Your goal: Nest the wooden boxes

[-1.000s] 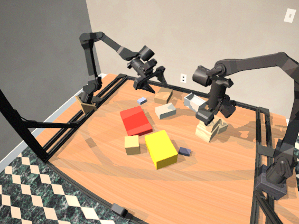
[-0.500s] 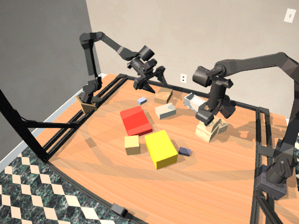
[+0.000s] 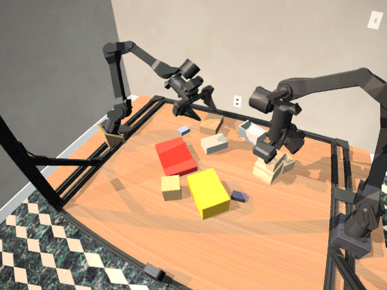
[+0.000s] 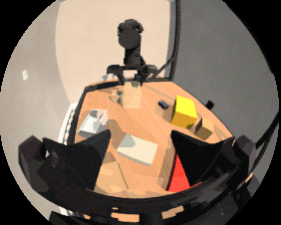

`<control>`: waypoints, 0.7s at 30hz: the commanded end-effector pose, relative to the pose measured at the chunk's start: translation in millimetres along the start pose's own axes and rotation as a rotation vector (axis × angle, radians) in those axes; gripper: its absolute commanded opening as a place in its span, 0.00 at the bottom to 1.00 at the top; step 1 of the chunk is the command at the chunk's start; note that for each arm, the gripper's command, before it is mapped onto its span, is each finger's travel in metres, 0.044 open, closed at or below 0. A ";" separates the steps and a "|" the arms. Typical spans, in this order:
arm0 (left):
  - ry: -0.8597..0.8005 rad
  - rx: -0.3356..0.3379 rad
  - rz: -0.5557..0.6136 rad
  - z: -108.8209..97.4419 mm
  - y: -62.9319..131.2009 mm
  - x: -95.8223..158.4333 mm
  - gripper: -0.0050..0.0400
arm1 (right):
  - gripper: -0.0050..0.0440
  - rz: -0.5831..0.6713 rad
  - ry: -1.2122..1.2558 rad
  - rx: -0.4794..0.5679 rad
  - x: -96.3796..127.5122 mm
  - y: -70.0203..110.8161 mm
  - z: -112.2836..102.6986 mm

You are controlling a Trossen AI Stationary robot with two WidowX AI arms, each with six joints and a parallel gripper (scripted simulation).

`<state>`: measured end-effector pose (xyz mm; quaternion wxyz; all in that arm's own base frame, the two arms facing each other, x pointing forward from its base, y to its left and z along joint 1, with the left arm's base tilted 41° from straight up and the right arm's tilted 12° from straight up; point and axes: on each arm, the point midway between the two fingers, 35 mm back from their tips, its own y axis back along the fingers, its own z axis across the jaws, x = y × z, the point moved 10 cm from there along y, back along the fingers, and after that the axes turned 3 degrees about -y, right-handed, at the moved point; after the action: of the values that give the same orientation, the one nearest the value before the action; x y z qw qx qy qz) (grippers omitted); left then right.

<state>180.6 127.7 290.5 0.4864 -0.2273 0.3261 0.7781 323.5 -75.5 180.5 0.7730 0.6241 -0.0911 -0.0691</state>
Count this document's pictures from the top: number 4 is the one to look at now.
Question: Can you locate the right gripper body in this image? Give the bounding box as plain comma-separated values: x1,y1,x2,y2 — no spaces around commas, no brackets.
107,51,157,74

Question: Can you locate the red flat slab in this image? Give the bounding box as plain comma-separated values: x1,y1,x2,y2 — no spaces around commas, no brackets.
165,152,190,192

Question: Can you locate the yellow block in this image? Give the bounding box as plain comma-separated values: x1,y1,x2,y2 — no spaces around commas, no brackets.
171,96,197,129

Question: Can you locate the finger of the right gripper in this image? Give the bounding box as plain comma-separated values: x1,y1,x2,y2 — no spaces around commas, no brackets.
140,71,150,87
114,71,125,86

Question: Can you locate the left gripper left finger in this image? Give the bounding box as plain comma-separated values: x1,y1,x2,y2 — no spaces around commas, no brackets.
42,128,111,191

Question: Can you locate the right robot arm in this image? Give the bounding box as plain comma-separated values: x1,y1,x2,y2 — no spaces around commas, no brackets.
117,18,145,66

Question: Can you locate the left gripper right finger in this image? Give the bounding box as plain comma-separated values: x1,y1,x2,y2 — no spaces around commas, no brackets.
170,129,235,187

